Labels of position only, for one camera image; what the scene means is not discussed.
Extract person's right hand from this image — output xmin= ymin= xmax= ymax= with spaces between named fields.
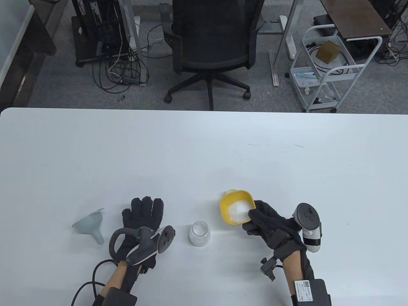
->
xmin=242 ymin=200 xmax=308 ymax=259

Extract person's left hand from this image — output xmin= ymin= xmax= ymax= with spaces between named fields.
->
xmin=114 ymin=197 xmax=166 ymax=274

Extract yellow plastic bowl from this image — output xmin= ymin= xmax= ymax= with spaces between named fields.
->
xmin=220 ymin=190 xmax=256 ymax=225

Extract grey plastic funnel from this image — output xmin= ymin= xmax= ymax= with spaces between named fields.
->
xmin=72 ymin=208 xmax=105 ymax=245

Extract clear press dispenser jar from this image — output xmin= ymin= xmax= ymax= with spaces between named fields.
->
xmin=189 ymin=221 xmax=211 ymax=247

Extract person's left forearm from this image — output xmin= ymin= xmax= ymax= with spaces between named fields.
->
xmin=96 ymin=265 xmax=142 ymax=306

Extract person's right forearm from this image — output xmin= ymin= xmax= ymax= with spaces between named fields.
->
xmin=282 ymin=250 xmax=332 ymax=306

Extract black tracking controller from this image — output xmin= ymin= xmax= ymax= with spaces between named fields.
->
xmin=108 ymin=225 xmax=176 ymax=266
xmin=293 ymin=202 xmax=322 ymax=254

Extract white rolling cart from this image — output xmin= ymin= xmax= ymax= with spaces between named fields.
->
xmin=289 ymin=25 xmax=383 ymax=113

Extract white packet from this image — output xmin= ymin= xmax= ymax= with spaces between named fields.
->
xmin=295 ymin=73 xmax=320 ymax=87

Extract aluminium rails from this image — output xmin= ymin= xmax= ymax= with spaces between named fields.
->
xmin=269 ymin=49 xmax=280 ymax=87

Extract white desk foot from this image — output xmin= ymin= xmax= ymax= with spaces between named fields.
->
xmin=280 ymin=15 xmax=297 ymax=60

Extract brown cardboard box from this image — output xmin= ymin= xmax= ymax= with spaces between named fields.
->
xmin=316 ymin=40 xmax=341 ymax=63

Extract black equipment rack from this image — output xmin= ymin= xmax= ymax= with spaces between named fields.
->
xmin=71 ymin=0 xmax=132 ymax=67

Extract black mesh office chair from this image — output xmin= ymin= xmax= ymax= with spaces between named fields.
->
xmin=159 ymin=0 xmax=266 ymax=111

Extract dark wooden cabinet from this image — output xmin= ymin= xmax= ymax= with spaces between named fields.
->
xmin=0 ymin=0 xmax=69 ymax=110

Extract black flat device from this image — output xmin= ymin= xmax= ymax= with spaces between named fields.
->
xmin=313 ymin=14 xmax=336 ymax=28

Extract pale partition panel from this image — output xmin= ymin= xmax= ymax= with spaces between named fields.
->
xmin=0 ymin=3 xmax=35 ymax=88

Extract dark wooden side table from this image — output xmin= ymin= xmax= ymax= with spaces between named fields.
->
xmin=320 ymin=0 xmax=393 ymax=41

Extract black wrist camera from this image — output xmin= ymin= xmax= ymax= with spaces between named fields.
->
xmin=260 ymin=258 xmax=284 ymax=281

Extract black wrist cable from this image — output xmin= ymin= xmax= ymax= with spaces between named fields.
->
xmin=71 ymin=260 xmax=118 ymax=306

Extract tangle of floor cables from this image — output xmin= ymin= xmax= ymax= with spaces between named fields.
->
xmin=92 ymin=22 xmax=166 ymax=94
xmin=375 ymin=0 xmax=408 ymax=66

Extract white metal desk frame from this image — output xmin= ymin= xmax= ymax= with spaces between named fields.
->
xmin=120 ymin=0 xmax=149 ymax=87
xmin=273 ymin=0 xmax=302 ymax=86

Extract black cable coil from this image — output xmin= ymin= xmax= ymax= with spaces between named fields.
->
xmin=305 ymin=42 xmax=349 ymax=75

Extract grey metal base plate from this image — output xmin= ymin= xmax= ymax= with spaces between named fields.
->
xmin=258 ymin=20 xmax=285 ymax=34

